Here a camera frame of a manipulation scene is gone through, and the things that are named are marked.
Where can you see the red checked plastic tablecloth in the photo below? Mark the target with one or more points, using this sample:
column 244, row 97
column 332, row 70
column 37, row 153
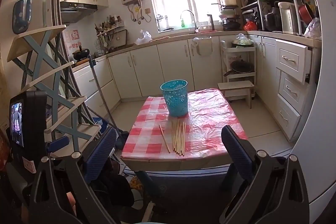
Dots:
column 207, row 121

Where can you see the red paper wall decoration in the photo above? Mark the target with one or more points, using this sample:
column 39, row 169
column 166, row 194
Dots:
column 73, row 39

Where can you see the black wok on counter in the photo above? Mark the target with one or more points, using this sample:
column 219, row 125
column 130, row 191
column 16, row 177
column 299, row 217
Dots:
column 81, row 54

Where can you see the folding shelf with blue braces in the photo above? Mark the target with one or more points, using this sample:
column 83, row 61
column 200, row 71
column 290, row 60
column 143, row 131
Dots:
column 56, row 77

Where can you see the black range hood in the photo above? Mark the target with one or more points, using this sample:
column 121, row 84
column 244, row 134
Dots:
column 76, row 10

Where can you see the bowl of green vegetables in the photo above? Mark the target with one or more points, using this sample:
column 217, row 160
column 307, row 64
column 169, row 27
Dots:
column 242, row 40

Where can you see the chrome sink faucet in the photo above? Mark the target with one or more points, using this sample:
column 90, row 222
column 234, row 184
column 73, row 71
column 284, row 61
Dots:
column 193, row 16

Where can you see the cream drawer cabinet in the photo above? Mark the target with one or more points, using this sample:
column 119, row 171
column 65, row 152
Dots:
column 291, row 87

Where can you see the white plastic bag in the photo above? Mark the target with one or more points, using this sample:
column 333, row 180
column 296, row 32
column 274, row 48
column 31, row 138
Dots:
column 143, row 38

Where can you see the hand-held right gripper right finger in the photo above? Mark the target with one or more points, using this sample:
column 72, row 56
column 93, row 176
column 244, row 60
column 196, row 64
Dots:
column 236, row 150

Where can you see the black rice cooker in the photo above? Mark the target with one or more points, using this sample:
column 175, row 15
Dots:
column 271, row 22

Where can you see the blue flat mop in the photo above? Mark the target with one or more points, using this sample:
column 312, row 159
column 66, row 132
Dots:
column 105, row 106

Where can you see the cream base cabinets under sink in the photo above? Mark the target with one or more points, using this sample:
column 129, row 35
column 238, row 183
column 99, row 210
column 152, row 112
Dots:
column 168, row 66

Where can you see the red plastic bag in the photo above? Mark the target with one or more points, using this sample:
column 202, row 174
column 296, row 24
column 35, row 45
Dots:
column 250, row 26

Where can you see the wooden chopstick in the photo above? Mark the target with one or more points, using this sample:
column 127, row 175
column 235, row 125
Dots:
column 164, row 138

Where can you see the white step stool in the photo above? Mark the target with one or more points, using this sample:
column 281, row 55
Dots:
column 235, row 86

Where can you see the clear plastic bag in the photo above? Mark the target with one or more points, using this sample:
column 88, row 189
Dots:
column 313, row 29

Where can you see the green dish soap bottle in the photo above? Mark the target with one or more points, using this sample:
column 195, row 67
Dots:
column 182, row 23

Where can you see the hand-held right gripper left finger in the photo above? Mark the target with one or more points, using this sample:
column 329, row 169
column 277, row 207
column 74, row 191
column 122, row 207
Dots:
column 101, row 154

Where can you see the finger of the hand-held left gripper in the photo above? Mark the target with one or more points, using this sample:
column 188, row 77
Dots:
column 57, row 143

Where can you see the wall power socket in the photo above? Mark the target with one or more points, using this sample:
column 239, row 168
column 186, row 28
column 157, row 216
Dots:
column 147, row 10

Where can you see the black frying pan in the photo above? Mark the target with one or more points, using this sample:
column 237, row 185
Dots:
column 242, row 67

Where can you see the cream base cabinets under stove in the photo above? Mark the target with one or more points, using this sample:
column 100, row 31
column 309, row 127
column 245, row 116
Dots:
column 99, row 82

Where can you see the white refrigerator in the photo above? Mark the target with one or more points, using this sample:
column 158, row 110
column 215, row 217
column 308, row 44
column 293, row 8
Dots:
column 323, row 87

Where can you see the dish rack with dishes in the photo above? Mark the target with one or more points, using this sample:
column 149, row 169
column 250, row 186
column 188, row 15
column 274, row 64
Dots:
column 229, row 16

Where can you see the white electric water boiler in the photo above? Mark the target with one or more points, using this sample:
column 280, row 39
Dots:
column 288, row 18

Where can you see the white hanging waste bin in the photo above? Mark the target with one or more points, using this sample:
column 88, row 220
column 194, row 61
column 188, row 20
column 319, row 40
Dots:
column 203, row 47

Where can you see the bundle of wooden chopsticks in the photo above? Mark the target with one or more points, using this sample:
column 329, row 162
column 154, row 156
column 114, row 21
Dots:
column 179, row 138

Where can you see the wall utensil rack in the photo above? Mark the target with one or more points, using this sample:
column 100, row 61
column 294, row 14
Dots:
column 109, row 32

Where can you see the white trolley cart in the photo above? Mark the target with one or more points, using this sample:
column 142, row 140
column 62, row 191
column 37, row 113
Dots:
column 252, row 61

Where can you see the teal perforated plastic basket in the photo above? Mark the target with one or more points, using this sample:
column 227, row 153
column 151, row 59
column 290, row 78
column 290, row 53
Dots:
column 175, row 103

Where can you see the blue hanging pouch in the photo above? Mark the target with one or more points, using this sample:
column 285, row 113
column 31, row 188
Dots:
column 21, row 15

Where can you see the red cooking pot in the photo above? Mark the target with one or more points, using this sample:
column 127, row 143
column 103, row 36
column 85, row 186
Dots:
column 305, row 13

